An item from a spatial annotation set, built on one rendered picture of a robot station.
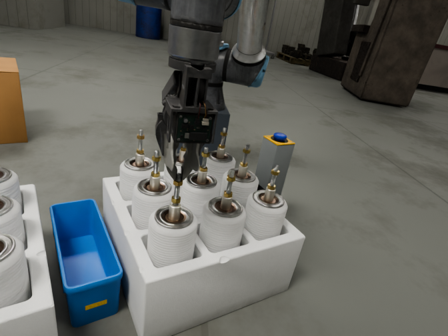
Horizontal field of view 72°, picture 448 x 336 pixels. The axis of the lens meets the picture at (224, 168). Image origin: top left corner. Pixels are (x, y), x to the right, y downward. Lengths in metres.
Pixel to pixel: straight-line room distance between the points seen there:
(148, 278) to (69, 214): 0.39
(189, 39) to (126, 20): 7.20
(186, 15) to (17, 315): 0.49
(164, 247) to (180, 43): 0.36
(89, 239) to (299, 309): 0.60
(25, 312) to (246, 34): 0.87
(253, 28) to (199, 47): 0.58
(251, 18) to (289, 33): 6.93
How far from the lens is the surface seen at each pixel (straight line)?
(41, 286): 0.61
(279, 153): 0.91
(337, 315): 0.89
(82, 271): 0.87
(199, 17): 0.45
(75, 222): 0.94
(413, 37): 4.06
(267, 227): 0.72
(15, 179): 0.77
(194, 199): 0.72
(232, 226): 0.64
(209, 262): 0.63
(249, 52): 1.07
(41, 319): 0.59
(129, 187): 0.79
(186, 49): 0.45
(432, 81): 7.17
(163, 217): 0.61
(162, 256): 0.62
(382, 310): 0.97
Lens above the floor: 0.61
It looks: 26 degrees down
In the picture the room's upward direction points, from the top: 10 degrees clockwise
